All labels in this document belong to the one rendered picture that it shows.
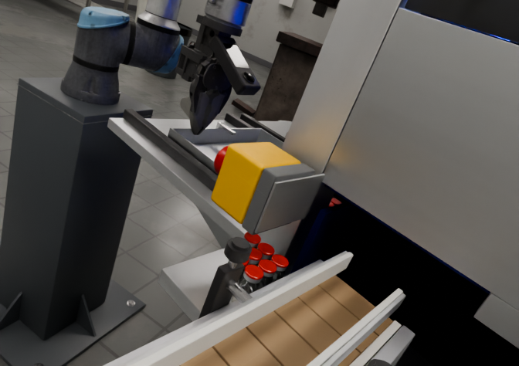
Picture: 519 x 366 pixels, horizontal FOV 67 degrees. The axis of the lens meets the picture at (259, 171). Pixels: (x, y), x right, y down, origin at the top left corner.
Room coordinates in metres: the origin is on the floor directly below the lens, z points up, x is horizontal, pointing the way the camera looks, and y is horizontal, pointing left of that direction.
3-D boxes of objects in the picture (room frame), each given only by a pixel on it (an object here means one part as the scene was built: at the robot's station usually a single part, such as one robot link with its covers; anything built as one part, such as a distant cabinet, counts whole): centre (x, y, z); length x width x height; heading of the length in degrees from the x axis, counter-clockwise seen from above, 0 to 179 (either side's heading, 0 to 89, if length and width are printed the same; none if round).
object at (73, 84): (1.03, 0.52, 0.84); 0.15 x 0.15 x 0.10
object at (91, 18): (1.03, 0.51, 0.96); 0.13 x 0.12 x 0.14; 124
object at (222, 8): (0.73, 0.16, 1.14); 0.08 x 0.08 x 0.05
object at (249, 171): (0.40, -0.01, 0.99); 0.08 x 0.07 x 0.07; 56
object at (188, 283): (0.36, -0.03, 0.87); 0.14 x 0.13 x 0.02; 56
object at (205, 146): (0.68, -0.03, 0.90); 0.34 x 0.26 x 0.04; 55
